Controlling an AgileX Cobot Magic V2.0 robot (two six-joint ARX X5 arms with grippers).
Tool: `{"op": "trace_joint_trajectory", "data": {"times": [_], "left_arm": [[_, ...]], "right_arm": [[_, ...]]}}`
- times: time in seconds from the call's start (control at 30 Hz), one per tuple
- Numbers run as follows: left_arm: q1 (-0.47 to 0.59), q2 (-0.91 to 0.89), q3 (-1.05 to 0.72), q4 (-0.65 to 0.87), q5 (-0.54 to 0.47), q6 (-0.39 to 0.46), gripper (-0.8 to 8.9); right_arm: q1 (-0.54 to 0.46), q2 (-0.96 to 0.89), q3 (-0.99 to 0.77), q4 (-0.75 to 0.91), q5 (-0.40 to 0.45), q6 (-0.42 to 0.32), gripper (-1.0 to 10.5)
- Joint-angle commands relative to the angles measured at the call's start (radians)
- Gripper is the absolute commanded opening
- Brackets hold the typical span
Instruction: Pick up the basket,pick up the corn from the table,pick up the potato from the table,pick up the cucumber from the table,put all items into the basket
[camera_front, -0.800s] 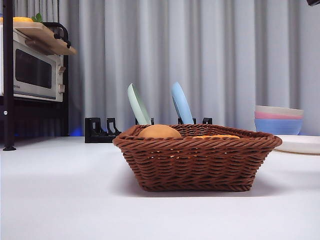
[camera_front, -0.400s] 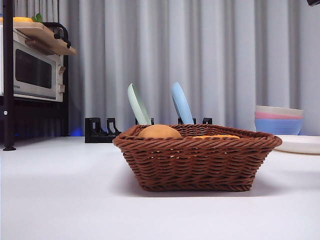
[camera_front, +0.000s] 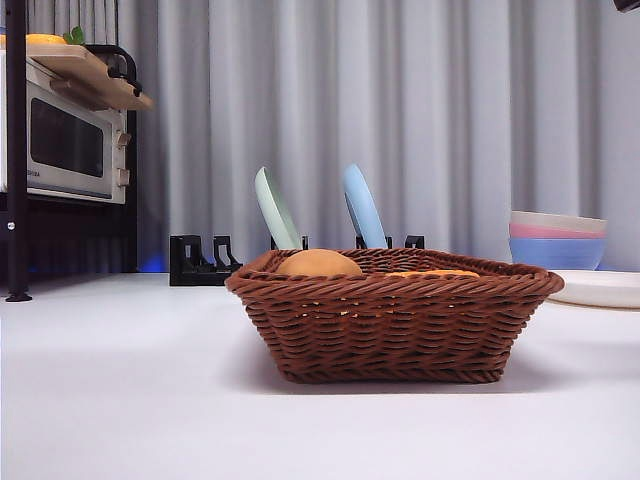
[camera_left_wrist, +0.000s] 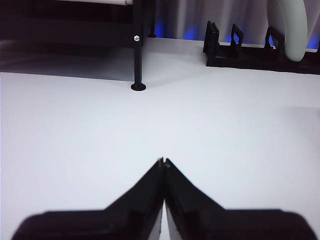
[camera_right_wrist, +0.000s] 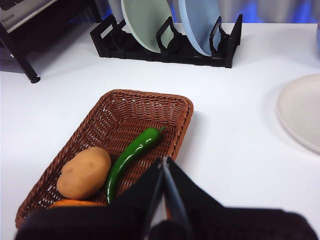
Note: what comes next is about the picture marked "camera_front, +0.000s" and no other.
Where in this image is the tan potato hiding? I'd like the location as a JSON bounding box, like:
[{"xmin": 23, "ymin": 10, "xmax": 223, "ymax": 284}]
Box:
[{"xmin": 277, "ymin": 248, "xmax": 364, "ymax": 276}]

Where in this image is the brown wicker basket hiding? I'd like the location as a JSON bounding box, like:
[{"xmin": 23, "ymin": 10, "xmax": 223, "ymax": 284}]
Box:
[{"xmin": 224, "ymin": 247, "xmax": 567, "ymax": 385}]

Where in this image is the orange-yellow corn cob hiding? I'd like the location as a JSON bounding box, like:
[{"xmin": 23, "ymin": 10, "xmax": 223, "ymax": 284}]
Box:
[{"xmin": 384, "ymin": 268, "xmax": 482, "ymax": 279}]

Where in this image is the pale green plate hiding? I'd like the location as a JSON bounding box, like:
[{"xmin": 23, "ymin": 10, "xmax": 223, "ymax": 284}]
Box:
[{"xmin": 254, "ymin": 166, "xmax": 305, "ymax": 250}]

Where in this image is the pale blue plate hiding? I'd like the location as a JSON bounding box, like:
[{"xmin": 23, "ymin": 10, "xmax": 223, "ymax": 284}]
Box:
[{"xmin": 342, "ymin": 163, "xmax": 390, "ymax": 250}]

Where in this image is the black dish rack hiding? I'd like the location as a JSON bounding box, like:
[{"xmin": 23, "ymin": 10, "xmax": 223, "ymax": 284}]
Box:
[{"xmin": 169, "ymin": 233, "xmax": 426, "ymax": 287}]

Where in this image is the grey curtain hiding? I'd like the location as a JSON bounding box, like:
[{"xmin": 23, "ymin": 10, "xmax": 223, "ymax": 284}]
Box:
[{"xmin": 0, "ymin": 0, "xmax": 640, "ymax": 275}]

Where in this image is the pink bowl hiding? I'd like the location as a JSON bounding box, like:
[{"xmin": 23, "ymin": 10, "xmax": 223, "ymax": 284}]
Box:
[{"xmin": 509, "ymin": 223, "xmax": 608, "ymax": 241}]

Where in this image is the blue bowl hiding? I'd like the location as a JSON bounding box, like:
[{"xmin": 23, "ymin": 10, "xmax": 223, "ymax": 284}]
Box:
[{"xmin": 509, "ymin": 237, "xmax": 607, "ymax": 271}]

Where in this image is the cream toaster oven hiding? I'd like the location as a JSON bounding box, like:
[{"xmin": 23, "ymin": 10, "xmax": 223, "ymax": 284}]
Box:
[{"xmin": 0, "ymin": 52, "xmax": 129, "ymax": 205}]

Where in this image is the white flat plate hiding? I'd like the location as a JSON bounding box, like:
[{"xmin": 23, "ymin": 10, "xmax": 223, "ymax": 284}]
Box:
[{"xmin": 547, "ymin": 269, "xmax": 640, "ymax": 309}]

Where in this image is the wooden cutting board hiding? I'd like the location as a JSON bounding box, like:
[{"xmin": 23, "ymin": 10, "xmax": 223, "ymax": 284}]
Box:
[{"xmin": 25, "ymin": 43, "xmax": 154, "ymax": 111}]

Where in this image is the yellow food item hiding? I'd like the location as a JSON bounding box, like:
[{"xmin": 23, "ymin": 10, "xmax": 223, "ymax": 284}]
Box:
[{"xmin": 0, "ymin": 33, "xmax": 69, "ymax": 46}]

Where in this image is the black metal handle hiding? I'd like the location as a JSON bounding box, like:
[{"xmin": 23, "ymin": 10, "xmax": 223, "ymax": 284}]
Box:
[{"xmin": 84, "ymin": 43, "xmax": 144, "ymax": 96}]

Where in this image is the black metal shelf frame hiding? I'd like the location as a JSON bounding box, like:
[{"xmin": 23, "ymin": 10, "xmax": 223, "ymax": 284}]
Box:
[{"xmin": 0, "ymin": 0, "xmax": 141, "ymax": 302}]

